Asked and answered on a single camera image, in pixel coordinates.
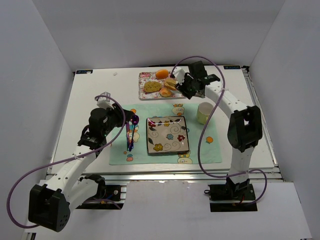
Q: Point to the flat seeded bread slice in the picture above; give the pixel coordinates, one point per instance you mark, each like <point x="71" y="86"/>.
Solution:
<point x="152" y="86"/>

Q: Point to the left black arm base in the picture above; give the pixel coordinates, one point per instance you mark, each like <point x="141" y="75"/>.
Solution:
<point x="107" y="196"/>

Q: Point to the orange bun at back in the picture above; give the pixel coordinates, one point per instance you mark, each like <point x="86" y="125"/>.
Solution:
<point x="162" y="74"/>

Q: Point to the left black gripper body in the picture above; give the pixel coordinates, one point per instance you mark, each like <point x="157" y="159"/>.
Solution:
<point x="128" y="115"/>

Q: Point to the blue table label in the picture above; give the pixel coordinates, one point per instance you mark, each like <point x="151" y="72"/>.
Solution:
<point x="84" y="71"/>
<point x="231" y="67"/>

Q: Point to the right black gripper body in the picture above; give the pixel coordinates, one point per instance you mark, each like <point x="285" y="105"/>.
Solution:
<point x="189" y="87"/>

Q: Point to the orange bun at front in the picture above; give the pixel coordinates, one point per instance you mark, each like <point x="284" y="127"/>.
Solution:
<point x="165" y="92"/>

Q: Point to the floral serving tray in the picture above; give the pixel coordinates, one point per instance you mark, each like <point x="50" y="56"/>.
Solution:
<point x="150" y="76"/>

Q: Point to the orange bun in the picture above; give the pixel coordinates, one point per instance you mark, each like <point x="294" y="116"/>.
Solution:
<point x="165" y="92"/>
<point x="162" y="74"/>

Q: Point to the right blue table label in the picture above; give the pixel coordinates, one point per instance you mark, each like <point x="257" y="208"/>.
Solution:
<point x="231" y="67"/>

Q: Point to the purple spoon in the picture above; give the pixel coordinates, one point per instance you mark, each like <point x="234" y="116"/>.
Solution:
<point x="130" y="131"/>

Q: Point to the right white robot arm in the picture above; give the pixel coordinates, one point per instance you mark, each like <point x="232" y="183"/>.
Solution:
<point x="245" y="122"/>

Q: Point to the square floral plate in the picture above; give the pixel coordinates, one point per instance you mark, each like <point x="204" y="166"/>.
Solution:
<point x="166" y="135"/>

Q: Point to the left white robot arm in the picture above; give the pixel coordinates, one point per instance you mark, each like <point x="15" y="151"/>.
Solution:
<point x="51" y="204"/>

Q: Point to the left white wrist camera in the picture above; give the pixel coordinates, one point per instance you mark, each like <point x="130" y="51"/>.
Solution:
<point x="103" y="101"/>

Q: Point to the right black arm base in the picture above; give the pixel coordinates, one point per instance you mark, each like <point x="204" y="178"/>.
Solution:
<point x="222" y="201"/>

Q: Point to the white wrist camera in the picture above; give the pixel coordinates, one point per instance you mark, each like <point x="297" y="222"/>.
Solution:
<point x="178" y="74"/>
<point x="103" y="101"/>

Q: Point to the light green placemat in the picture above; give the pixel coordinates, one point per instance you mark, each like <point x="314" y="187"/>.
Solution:
<point x="203" y="141"/>

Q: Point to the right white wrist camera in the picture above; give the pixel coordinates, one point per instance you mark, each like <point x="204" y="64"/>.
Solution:
<point x="178" y="74"/>

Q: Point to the left blue table label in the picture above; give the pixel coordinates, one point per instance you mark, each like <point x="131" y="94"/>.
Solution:
<point x="84" y="71"/>

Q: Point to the pale yellow mug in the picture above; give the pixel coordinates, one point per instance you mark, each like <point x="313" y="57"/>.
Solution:
<point x="203" y="112"/>

